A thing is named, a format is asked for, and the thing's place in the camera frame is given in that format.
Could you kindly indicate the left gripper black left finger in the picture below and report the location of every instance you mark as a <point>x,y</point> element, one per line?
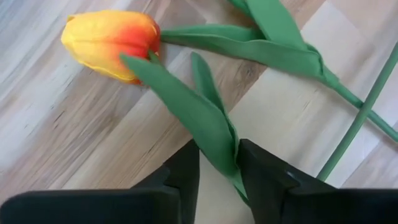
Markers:
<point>124,208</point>

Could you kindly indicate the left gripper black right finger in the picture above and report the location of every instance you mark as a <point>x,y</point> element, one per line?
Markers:
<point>311,208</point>

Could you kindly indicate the yellow orange artificial tulip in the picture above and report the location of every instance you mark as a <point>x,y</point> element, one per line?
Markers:
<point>102,40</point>

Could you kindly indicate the red artificial tulip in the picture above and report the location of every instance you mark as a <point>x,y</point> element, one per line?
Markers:
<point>280,53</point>

